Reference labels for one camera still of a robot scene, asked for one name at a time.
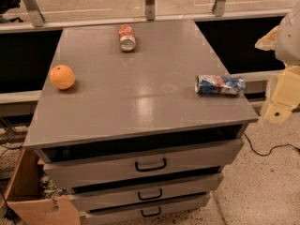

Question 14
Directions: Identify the black top drawer handle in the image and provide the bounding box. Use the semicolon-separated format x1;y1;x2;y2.
135;158;167;173

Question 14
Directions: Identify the bottom grey drawer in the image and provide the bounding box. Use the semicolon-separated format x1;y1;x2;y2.
86;193;210;225

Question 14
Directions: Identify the left metal window bracket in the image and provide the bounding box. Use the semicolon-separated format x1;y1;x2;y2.
23;0;45;27

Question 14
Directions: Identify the top grey drawer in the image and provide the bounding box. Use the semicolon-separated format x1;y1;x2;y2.
44;139;244;188

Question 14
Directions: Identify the red coke can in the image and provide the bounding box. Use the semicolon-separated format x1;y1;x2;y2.
118;24;137;52

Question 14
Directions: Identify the black middle drawer handle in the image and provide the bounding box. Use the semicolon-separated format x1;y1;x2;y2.
138;188;163;201

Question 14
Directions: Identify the grey drawer cabinet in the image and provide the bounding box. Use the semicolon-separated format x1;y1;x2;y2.
22;19;260;225

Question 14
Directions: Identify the right metal window bracket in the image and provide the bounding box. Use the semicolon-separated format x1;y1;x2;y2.
212;0;226;17

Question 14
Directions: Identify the black drawer handle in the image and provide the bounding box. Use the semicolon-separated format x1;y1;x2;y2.
135;158;167;173
141;207;161;218
138;188;163;201

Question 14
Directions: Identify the black floor cable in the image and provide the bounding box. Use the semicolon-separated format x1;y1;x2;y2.
243;132;300;158

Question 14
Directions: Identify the orange fruit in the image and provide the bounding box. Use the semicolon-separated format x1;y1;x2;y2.
50;65;75;90

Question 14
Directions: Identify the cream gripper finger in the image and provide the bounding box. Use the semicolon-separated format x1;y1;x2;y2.
255;26;278;51

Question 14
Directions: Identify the blue crushed soda can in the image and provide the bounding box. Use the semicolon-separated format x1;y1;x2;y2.
194;75;246;96

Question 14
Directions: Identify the brown cardboard box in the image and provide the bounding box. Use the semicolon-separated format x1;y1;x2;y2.
5;149;81;225

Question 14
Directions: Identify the middle grey drawer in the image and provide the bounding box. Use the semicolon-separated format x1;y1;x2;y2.
70;171;223;211

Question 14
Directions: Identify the metal window bracket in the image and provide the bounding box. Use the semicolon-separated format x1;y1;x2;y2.
23;0;45;27
212;0;226;17
144;0;156;21

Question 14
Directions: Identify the black bottom drawer handle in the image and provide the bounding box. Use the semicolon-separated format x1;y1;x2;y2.
141;207;161;218

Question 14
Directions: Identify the grey drawer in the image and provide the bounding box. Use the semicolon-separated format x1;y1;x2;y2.
44;139;244;188
70;171;223;211
86;193;210;225

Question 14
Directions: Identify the middle metal window bracket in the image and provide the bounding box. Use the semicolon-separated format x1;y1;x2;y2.
144;0;156;21

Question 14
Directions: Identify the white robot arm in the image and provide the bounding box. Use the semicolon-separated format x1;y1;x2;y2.
255;2;300;124

